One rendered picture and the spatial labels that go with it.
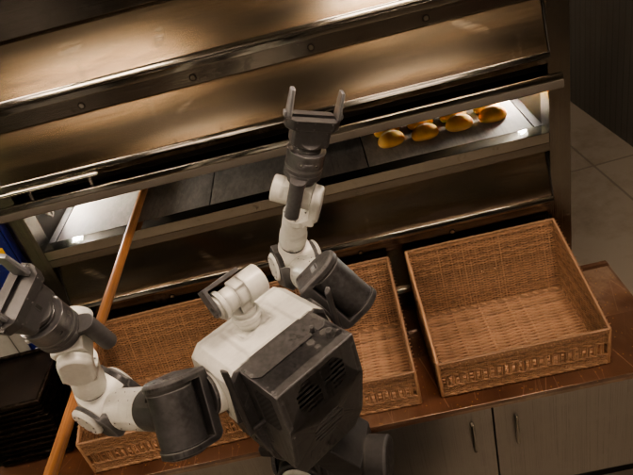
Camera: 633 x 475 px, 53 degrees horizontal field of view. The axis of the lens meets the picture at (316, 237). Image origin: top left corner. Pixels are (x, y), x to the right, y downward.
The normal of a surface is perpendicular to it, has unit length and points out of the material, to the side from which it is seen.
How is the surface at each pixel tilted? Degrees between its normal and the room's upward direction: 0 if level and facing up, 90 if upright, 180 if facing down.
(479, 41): 70
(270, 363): 0
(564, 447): 90
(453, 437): 90
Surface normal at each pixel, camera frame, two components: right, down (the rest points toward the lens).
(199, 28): -0.01, 0.23
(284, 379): -0.23, -0.81
